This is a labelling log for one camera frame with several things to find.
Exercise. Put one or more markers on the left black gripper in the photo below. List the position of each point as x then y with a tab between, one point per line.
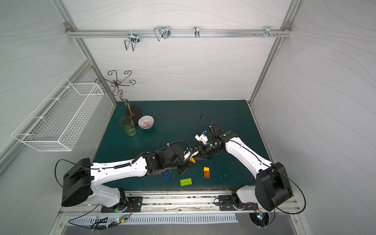
182	167

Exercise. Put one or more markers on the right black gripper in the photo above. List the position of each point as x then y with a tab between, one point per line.
201	152

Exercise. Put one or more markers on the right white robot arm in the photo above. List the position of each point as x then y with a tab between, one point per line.
272	187

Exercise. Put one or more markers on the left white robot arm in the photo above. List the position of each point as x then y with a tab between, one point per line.
85	181

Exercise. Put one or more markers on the wide lime green brick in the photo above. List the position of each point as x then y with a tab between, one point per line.
186	182

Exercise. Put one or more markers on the blue brick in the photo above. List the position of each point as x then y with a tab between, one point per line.
167	175

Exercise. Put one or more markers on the striped ceramic bowl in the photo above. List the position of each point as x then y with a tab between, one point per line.
146	122

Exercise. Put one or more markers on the green plastic cup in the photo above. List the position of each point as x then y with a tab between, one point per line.
127	124

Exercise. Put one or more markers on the metal hook stand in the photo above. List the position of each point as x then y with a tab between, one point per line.
133	111

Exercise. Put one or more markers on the metal hook three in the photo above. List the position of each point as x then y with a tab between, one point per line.
196	32

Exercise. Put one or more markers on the metal hook two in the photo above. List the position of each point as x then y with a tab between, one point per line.
161	32

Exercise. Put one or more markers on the metal hook four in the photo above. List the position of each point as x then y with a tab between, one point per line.
267	33

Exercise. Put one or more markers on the metal hook one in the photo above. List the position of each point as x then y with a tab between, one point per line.
132	41

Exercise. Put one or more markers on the aluminium cross bar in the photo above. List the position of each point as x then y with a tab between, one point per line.
175	33

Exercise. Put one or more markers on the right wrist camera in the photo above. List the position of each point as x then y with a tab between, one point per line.
202	138

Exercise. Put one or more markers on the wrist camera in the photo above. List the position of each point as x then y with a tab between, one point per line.
202	138
189	155

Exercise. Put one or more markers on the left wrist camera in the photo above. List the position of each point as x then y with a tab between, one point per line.
189	155

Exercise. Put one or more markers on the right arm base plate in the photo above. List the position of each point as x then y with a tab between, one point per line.
231	203

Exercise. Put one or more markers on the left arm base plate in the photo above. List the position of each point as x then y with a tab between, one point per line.
132	204

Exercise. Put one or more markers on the white wire basket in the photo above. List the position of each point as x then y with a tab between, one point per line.
56	124

